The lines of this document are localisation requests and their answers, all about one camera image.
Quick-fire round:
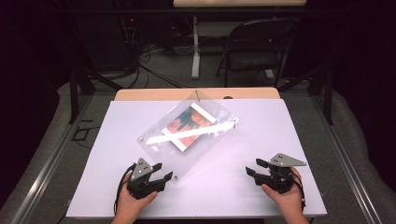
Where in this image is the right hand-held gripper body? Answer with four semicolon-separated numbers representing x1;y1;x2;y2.
254;152;307;194

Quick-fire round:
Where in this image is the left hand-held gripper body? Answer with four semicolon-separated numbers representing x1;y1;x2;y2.
126;157;166;200

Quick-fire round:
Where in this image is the clear acrylic photo frame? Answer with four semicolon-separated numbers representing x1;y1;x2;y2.
135;89;241;185

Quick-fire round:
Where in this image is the colourful painted photo print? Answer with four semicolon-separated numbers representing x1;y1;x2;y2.
161;102;218;153

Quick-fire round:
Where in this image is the person's right hand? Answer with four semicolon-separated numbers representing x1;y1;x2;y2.
261;167;309;224

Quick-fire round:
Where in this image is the person's left hand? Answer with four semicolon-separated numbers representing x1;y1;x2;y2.
111;181;160;224

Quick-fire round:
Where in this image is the white board sheet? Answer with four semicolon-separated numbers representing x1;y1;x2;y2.
65;98;328;218

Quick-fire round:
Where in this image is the black metal stand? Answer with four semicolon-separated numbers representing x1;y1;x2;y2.
278;64;334;125
68;66;124;124

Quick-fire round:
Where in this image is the black folding chair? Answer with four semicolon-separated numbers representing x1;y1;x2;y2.
216;18;300;88

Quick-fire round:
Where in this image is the white-legged desk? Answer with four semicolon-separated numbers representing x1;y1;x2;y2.
172;0;307;80

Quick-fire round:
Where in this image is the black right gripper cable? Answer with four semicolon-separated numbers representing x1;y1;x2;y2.
290;169;307;213

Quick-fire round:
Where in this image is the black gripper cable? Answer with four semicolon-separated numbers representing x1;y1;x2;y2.
113;163;137;216
290;169;307;213

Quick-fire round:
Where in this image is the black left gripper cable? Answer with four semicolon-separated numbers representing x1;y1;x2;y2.
113;163;137;216

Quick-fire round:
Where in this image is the aluminium rail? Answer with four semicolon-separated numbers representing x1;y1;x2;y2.
10;94;94;224
311;94;382;224

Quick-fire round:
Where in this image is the black floor cables bundle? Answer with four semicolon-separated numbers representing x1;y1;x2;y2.
120;17;194;90

